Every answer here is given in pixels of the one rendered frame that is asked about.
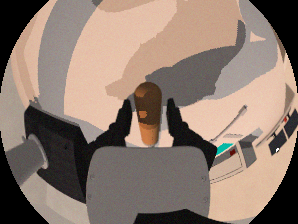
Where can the red block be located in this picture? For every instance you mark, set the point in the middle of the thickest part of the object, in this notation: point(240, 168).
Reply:
point(232, 152)

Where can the teal square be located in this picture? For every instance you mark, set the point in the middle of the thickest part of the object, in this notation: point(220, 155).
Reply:
point(223, 147)

